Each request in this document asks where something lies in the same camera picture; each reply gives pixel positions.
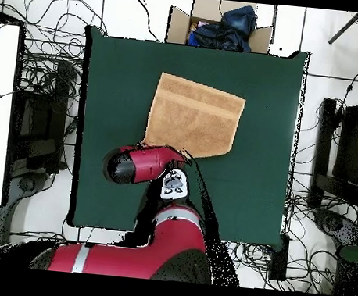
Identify black equipment rack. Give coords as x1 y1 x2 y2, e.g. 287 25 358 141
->
6 56 81 176
307 96 358 213

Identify black power strip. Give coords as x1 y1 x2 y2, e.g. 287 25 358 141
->
268 234 292 282

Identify black metal bar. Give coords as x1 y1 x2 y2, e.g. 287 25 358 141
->
328 9 358 48

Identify dark green table cloth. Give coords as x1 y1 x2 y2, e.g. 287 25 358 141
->
66 25 310 252

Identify dark blue clothing pile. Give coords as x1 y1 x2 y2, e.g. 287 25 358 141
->
187 0 260 53

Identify loose black floor cables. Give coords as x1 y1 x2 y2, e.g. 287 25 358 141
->
0 0 112 101
9 212 128 253

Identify brown cardboard box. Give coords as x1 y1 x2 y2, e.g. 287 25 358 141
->
165 0 277 55

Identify black stand foot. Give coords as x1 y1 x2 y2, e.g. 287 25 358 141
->
4 167 53 218
310 207 358 251

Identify orange terry towel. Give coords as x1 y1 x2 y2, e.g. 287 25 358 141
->
141 70 249 163

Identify black cable tangle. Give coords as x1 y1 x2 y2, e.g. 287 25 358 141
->
216 162 353 296

